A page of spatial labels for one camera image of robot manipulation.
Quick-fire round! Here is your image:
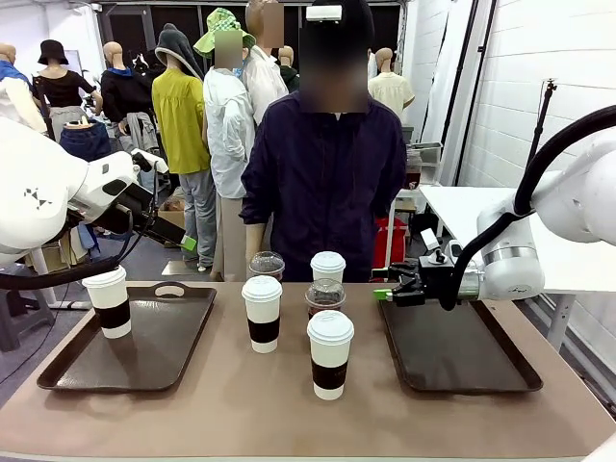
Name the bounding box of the mannequin in black jacket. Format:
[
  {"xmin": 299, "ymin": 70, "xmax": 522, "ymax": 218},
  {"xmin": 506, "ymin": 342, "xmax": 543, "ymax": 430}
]
[{"xmin": 100, "ymin": 40, "xmax": 161, "ymax": 151}]

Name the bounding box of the mannequin in white shirt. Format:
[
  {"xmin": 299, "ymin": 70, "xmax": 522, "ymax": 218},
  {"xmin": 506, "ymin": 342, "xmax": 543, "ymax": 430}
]
[{"xmin": 202, "ymin": 47, "xmax": 257, "ymax": 283}]

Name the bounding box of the grey hooded hat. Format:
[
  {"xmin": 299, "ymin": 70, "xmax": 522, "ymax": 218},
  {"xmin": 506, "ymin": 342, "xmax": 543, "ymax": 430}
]
[{"xmin": 154, "ymin": 22, "xmax": 206, "ymax": 81}]

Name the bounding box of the cardboard box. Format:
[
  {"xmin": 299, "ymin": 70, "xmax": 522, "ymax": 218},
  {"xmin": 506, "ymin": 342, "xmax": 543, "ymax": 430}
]
[{"xmin": 156, "ymin": 197, "xmax": 187, "ymax": 232}]

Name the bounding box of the red bag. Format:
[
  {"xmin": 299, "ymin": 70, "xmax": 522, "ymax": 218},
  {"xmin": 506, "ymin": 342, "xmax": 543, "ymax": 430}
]
[{"xmin": 372, "ymin": 217, "xmax": 410, "ymax": 271}]

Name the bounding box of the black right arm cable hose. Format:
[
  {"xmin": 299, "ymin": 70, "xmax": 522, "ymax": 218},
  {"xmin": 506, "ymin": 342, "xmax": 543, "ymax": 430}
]
[{"xmin": 439, "ymin": 104, "xmax": 616, "ymax": 312}]

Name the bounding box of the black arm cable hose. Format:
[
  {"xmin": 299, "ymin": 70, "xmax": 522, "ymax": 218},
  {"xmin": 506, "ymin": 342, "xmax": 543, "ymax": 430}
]
[
  {"xmin": 0, "ymin": 158, "xmax": 160, "ymax": 291},
  {"xmin": 439, "ymin": 104, "xmax": 616, "ymax": 312}
]

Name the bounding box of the person in navy jacket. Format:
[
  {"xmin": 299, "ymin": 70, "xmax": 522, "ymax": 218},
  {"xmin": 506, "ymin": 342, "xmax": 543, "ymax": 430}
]
[{"xmin": 239, "ymin": 0, "xmax": 409, "ymax": 284}]

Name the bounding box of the green checked sun hat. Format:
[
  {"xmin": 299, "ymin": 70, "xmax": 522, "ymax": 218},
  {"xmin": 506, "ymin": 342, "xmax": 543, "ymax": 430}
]
[{"xmin": 193, "ymin": 7, "xmax": 256, "ymax": 60}]

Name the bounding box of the grey plastic stool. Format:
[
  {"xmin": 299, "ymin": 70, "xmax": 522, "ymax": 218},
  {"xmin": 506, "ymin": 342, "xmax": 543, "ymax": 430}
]
[{"xmin": 0, "ymin": 287, "xmax": 57, "ymax": 352}]

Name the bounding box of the blue jeans torso form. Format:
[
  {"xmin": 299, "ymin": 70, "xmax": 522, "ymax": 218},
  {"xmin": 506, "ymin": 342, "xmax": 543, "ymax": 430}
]
[{"xmin": 59, "ymin": 119, "xmax": 113, "ymax": 163}]

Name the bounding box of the clear plastic iced tea cup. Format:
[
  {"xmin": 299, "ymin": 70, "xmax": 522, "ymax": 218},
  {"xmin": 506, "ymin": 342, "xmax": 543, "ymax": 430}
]
[
  {"xmin": 304, "ymin": 278, "xmax": 347, "ymax": 321},
  {"xmin": 248, "ymin": 250, "xmax": 286, "ymax": 283}
]

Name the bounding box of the mannequin in blue white top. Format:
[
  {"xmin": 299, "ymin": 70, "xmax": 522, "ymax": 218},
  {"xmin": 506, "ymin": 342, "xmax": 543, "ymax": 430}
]
[{"xmin": 0, "ymin": 42, "xmax": 48, "ymax": 134}]

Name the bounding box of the mannequin in dark green top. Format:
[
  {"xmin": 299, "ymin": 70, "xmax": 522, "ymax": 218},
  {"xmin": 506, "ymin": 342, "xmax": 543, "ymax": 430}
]
[{"xmin": 277, "ymin": 45, "xmax": 300, "ymax": 93}]

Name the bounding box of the mannequin in cream shirt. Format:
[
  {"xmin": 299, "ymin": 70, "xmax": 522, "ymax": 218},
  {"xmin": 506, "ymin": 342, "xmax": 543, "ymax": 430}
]
[{"xmin": 368, "ymin": 46, "xmax": 416, "ymax": 127}]

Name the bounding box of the white side table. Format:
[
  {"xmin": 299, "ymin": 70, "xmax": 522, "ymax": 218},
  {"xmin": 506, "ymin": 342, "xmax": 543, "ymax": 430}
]
[{"xmin": 418, "ymin": 185, "xmax": 616, "ymax": 352}]

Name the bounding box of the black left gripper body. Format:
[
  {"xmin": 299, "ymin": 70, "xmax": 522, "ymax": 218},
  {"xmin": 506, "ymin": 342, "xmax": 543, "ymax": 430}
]
[{"xmin": 102, "ymin": 184, "xmax": 159, "ymax": 236}]

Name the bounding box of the dark brown serving tray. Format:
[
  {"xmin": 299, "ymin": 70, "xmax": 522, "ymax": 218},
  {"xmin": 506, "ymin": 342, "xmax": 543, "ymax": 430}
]
[
  {"xmin": 37, "ymin": 281, "xmax": 218, "ymax": 394},
  {"xmin": 377, "ymin": 288, "xmax": 544, "ymax": 396}
]

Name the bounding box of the mannequin in yellow top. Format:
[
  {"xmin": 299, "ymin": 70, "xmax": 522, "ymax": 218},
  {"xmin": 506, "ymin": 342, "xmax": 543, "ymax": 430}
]
[{"xmin": 151, "ymin": 60, "xmax": 217, "ymax": 273}]

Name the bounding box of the tall mannequin in white jacket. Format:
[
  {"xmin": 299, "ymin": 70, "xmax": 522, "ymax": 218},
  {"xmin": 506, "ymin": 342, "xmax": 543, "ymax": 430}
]
[{"xmin": 242, "ymin": 0, "xmax": 290, "ymax": 127}]

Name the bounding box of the white paper cup black sleeve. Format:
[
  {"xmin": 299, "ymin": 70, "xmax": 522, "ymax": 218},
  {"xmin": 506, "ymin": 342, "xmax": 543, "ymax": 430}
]
[
  {"xmin": 306, "ymin": 310, "xmax": 355, "ymax": 401},
  {"xmin": 81, "ymin": 265, "xmax": 133, "ymax": 340},
  {"xmin": 241, "ymin": 275, "xmax": 283, "ymax": 355},
  {"xmin": 310, "ymin": 250, "xmax": 347, "ymax": 285}
]

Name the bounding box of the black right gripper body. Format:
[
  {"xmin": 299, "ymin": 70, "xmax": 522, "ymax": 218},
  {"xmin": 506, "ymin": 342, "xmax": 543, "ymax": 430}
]
[{"xmin": 416, "ymin": 254, "xmax": 456, "ymax": 305}]

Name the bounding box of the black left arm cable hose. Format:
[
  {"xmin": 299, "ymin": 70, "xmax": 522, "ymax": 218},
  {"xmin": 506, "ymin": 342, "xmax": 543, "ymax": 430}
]
[{"xmin": 0, "ymin": 158, "xmax": 160, "ymax": 291}]

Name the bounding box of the black bucket hat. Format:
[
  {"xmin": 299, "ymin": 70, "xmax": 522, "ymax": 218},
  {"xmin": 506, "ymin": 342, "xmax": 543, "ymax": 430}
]
[{"xmin": 38, "ymin": 39, "xmax": 69, "ymax": 66}]

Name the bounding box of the black camera tripod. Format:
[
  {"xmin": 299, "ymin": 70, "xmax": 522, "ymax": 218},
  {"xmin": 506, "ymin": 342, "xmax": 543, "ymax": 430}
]
[{"xmin": 527, "ymin": 79, "xmax": 559, "ymax": 167}]

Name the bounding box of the mannequin in black top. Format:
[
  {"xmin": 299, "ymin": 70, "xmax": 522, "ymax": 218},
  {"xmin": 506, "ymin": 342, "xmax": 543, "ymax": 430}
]
[{"xmin": 32, "ymin": 63, "xmax": 103, "ymax": 141}]

